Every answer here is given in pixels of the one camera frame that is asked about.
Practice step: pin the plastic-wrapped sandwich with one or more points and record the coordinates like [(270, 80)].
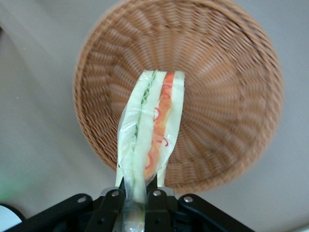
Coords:
[(154, 116)]

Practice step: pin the white rounded object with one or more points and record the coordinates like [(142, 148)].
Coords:
[(9, 216)]

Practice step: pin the large round wicker basket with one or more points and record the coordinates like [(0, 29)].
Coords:
[(217, 96)]

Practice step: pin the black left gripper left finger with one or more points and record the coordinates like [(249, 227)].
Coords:
[(106, 212)]

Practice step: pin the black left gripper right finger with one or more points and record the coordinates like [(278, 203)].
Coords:
[(159, 212)]

